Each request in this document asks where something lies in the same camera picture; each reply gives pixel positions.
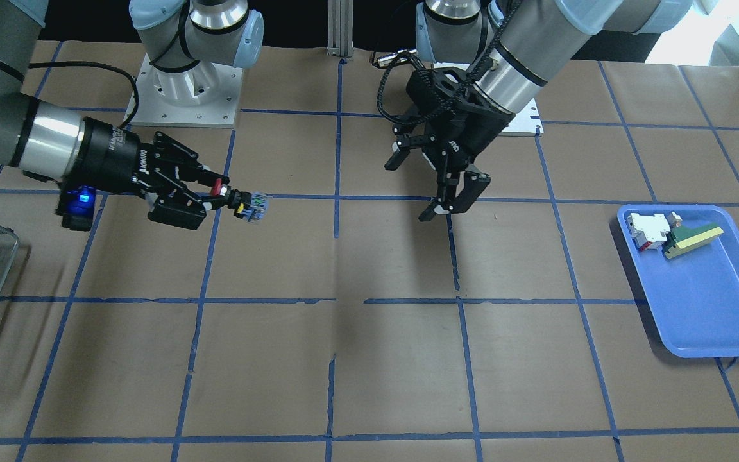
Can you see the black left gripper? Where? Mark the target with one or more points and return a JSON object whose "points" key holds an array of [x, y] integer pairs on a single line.
{"points": [[480, 131]]}

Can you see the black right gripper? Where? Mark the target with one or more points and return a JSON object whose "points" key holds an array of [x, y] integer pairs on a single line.
{"points": [[111, 156]]}

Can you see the red emergency stop button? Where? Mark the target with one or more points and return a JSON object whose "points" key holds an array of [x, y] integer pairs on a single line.
{"points": [[248, 206]]}

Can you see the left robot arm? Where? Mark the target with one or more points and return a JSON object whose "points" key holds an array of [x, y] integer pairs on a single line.
{"points": [[475, 67]]}

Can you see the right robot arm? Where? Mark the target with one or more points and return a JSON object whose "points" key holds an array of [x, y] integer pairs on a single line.
{"points": [[196, 52]]}

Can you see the white circuit breaker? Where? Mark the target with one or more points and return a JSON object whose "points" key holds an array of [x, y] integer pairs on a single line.
{"points": [[648, 231]]}

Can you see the green yellow terminal block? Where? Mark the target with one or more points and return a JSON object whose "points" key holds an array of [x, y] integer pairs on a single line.
{"points": [[682, 239]]}

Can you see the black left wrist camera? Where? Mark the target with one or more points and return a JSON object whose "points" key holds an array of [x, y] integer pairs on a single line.
{"points": [[428, 88]]}

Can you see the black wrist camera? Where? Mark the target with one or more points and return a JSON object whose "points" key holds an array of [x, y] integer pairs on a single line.
{"points": [[76, 206], [428, 88]]}

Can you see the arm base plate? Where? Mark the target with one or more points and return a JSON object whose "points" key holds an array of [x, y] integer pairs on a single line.
{"points": [[526, 123], [206, 96]]}

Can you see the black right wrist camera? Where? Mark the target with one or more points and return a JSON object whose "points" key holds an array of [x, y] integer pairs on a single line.
{"points": [[76, 206]]}

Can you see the metal cable connector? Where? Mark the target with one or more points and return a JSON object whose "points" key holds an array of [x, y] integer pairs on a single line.
{"points": [[399, 57]]}

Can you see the aluminium frame post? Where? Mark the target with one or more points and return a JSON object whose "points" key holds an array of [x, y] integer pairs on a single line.
{"points": [[340, 28]]}

